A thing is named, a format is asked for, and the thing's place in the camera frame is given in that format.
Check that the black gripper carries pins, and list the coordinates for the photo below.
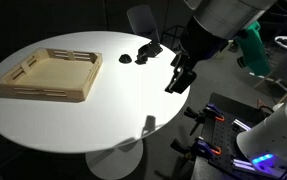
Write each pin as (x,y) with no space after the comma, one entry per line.
(184,71)

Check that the white table pedestal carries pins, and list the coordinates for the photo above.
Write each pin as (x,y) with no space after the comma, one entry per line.
(113,163)

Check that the grey plastic chair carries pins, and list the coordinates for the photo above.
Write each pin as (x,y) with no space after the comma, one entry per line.
(143,21)

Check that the aluminium extrusion bar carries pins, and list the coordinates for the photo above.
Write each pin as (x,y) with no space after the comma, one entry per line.
(244,164)
(241,125)

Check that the black round knob object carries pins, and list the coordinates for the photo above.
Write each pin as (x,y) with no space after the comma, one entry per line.
(125,59)

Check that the black angled bracket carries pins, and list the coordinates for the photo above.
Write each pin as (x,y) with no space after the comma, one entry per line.
(149,49)

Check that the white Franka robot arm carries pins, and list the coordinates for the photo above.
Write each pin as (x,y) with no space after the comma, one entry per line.
(223,16)

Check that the light wooden tray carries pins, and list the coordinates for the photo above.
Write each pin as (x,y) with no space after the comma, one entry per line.
(53,75)

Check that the blue orange spring clamp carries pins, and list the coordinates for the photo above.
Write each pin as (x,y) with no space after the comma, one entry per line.
(209,113)
(201,147)

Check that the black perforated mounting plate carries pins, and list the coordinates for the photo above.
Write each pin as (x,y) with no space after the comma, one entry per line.
(223,133)

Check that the green plastic object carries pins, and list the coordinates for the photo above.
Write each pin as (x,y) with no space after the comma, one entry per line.
(254,53)

